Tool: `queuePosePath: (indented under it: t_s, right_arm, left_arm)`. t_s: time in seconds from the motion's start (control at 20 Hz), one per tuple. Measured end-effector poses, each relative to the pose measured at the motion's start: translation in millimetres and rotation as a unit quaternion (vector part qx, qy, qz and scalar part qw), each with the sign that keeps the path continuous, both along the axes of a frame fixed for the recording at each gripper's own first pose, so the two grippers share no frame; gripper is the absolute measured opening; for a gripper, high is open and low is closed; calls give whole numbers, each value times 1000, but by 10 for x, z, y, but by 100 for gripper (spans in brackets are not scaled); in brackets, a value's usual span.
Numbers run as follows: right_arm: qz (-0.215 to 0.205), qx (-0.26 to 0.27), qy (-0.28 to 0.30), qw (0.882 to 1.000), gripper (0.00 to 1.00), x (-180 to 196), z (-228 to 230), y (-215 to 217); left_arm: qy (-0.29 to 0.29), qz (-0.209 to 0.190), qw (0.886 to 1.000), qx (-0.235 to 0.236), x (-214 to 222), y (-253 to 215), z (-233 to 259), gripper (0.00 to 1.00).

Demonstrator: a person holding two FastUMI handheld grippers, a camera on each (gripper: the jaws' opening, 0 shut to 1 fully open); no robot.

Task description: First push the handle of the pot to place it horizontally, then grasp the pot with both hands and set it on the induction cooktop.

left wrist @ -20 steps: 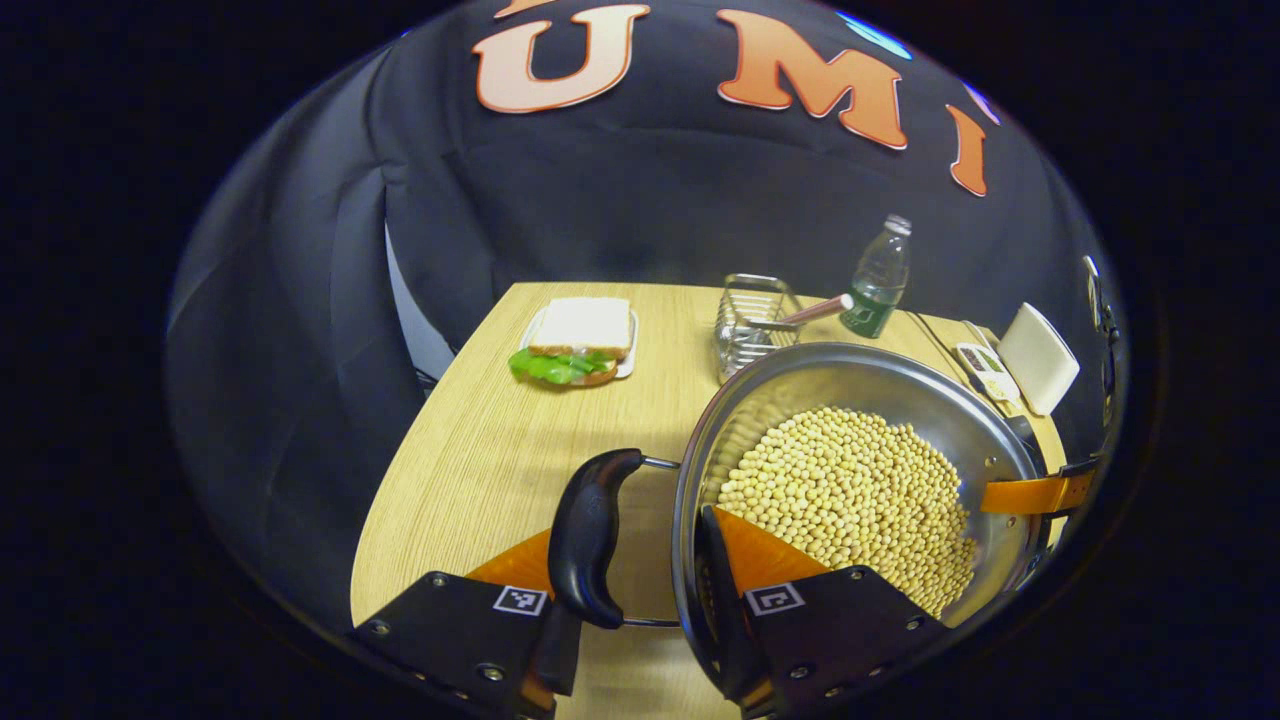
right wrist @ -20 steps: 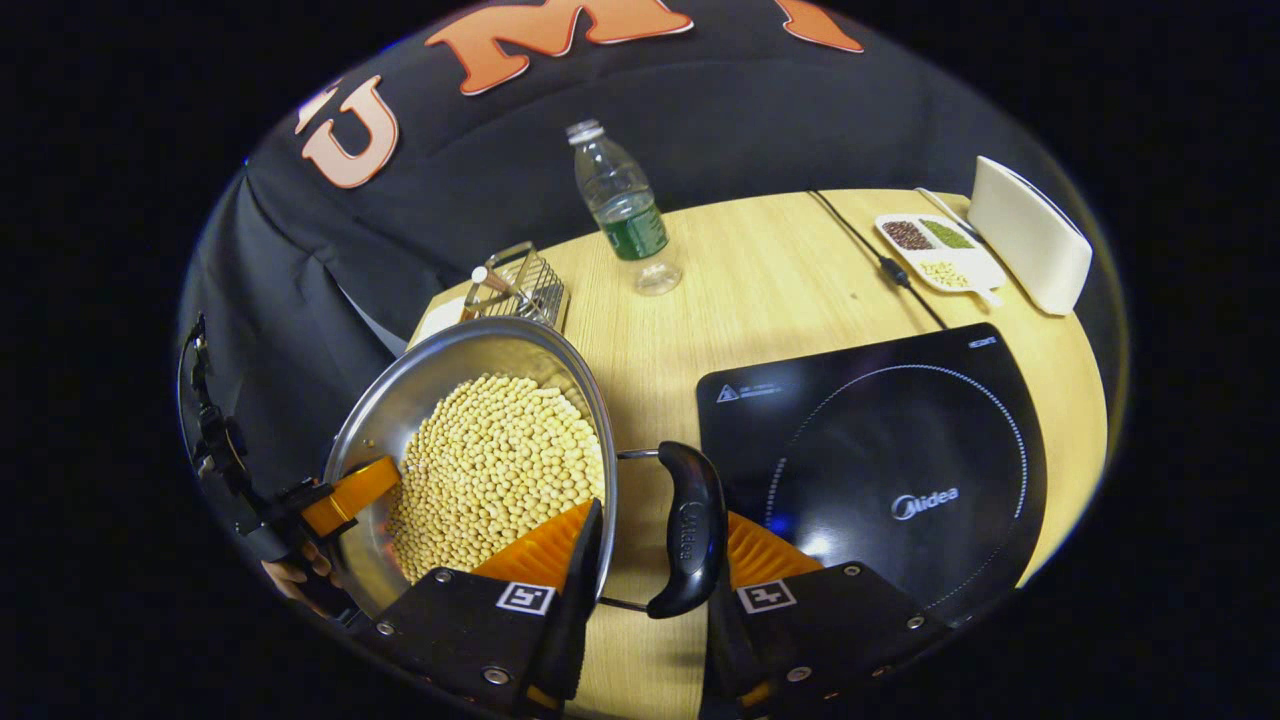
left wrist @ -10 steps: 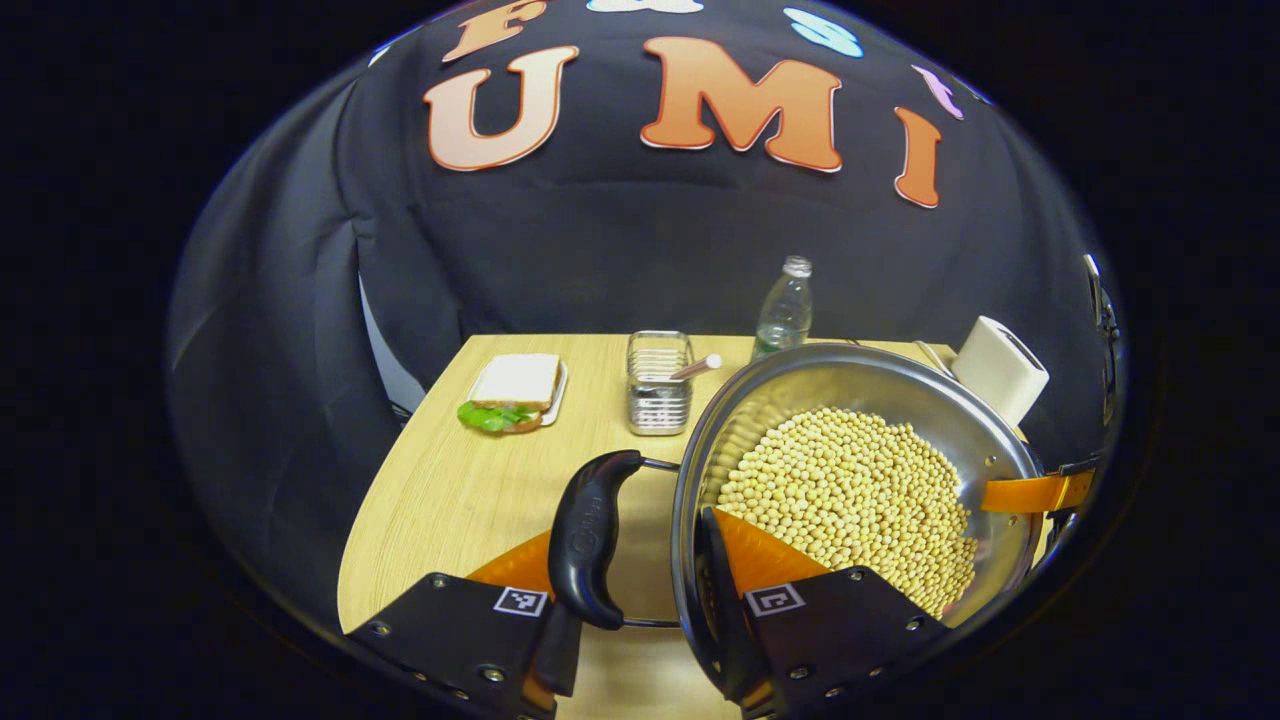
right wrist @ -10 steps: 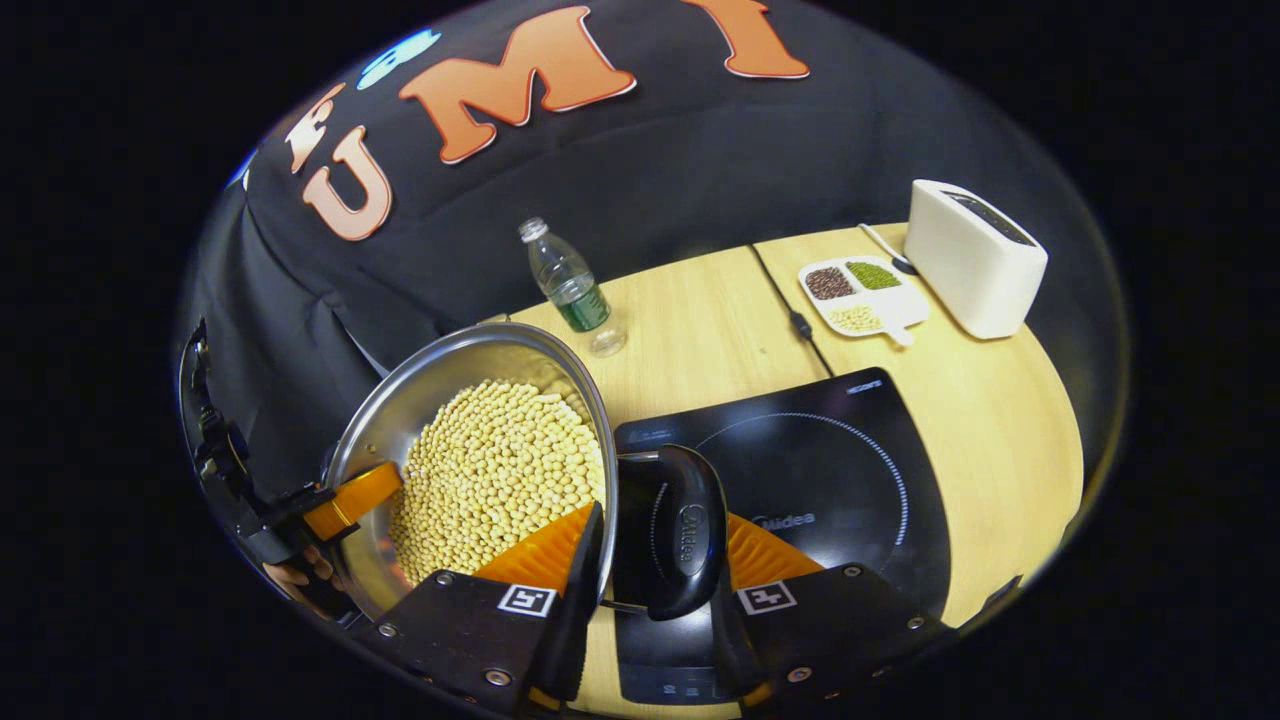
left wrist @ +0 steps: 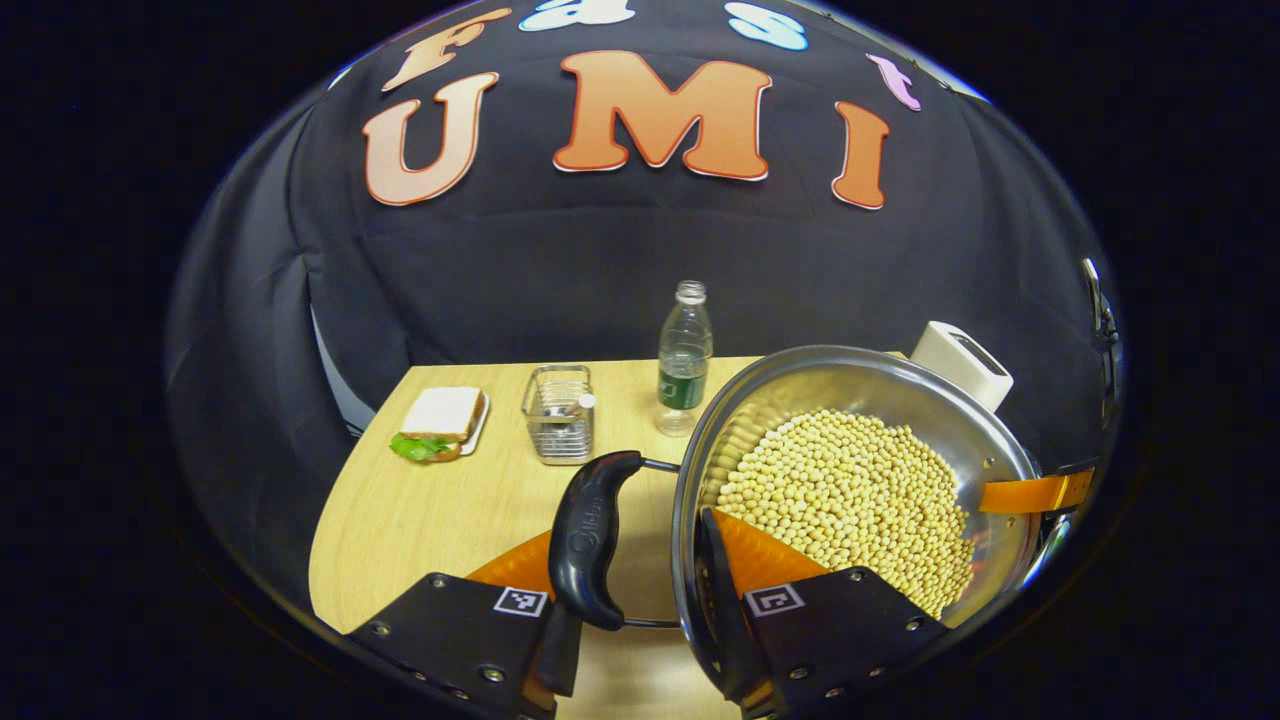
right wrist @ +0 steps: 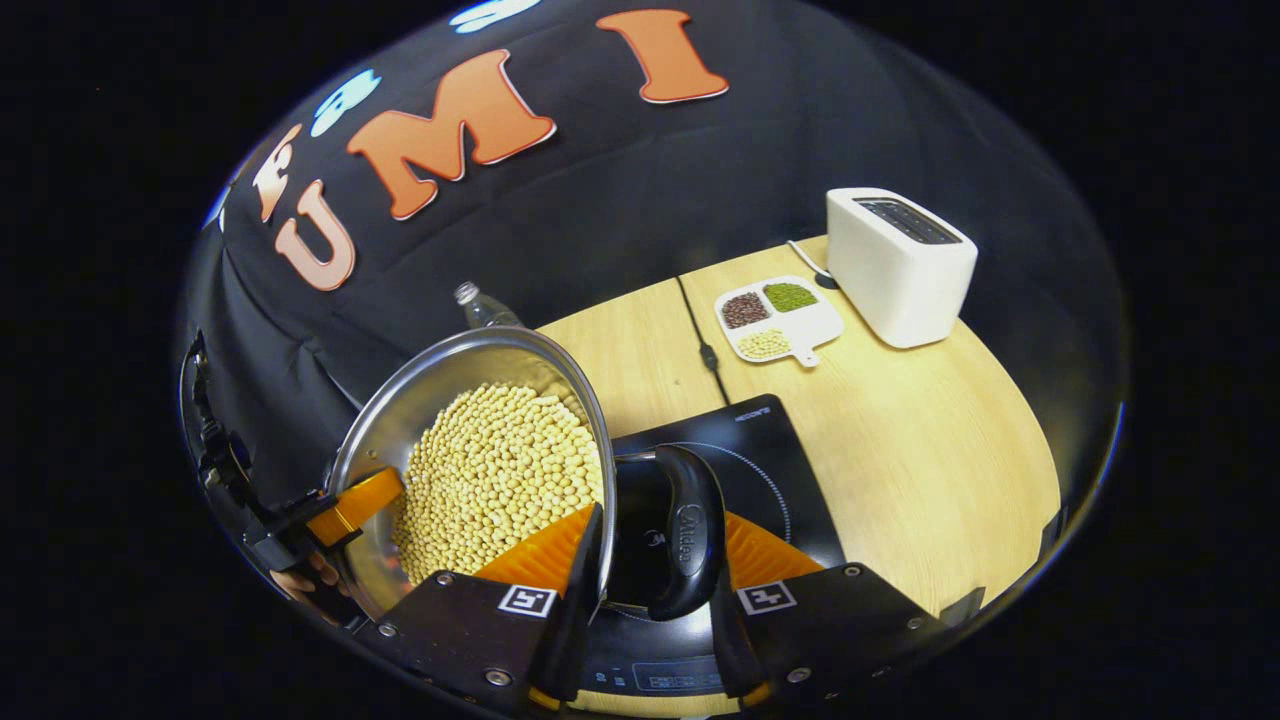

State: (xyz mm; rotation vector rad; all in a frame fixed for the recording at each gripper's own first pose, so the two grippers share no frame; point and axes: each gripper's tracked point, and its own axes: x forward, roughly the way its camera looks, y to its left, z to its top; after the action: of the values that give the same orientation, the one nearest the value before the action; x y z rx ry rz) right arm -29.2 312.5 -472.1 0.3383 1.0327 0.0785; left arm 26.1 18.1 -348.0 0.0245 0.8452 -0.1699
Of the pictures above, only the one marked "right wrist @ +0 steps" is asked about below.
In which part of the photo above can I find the clear plastic water bottle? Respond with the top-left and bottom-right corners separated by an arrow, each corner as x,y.
453,281 -> 527,332

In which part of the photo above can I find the white toaster cable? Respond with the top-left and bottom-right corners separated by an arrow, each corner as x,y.
787,240 -> 837,288

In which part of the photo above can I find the white divided bean dish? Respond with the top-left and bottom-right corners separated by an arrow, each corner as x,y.
715,276 -> 846,369

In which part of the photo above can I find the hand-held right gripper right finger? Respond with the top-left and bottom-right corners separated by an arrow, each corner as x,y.
712,511 -> 951,707

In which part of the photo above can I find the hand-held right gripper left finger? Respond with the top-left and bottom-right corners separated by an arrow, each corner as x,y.
355,502 -> 607,713

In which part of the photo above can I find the steel pot with soybeans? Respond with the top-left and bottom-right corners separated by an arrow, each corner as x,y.
325,326 -> 729,623

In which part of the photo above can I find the white toaster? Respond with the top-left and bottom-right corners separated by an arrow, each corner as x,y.
826,187 -> 979,349

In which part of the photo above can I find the black induction cooktop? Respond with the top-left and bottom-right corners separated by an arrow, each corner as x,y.
580,395 -> 849,697

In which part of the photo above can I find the black power cable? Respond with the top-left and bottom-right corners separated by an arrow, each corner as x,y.
676,275 -> 732,407

